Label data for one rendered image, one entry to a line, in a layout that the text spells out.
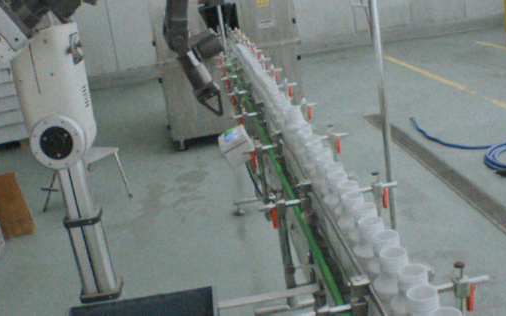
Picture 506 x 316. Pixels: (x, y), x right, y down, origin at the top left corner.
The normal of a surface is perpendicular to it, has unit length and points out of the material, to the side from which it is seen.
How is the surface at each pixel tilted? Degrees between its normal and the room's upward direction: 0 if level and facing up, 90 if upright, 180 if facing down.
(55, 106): 101
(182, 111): 90
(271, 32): 90
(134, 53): 90
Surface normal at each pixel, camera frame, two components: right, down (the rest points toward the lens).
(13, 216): 0.13, 0.40
